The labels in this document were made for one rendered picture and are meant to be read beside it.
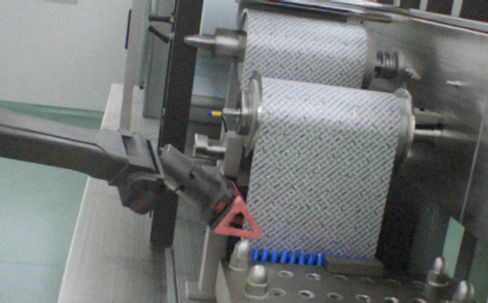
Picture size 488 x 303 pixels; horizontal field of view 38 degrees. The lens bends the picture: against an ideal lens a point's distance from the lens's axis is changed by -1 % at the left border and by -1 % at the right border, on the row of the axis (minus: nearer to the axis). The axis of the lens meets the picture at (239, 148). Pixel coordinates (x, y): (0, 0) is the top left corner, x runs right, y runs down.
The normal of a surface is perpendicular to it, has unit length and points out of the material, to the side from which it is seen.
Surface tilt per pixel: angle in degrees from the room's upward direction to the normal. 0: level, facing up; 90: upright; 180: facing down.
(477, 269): 90
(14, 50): 90
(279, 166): 90
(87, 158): 123
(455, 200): 90
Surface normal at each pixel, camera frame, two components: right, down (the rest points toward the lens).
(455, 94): -0.98, -0.11
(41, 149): 0.35, 0.76
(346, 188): 0.13, 0.25
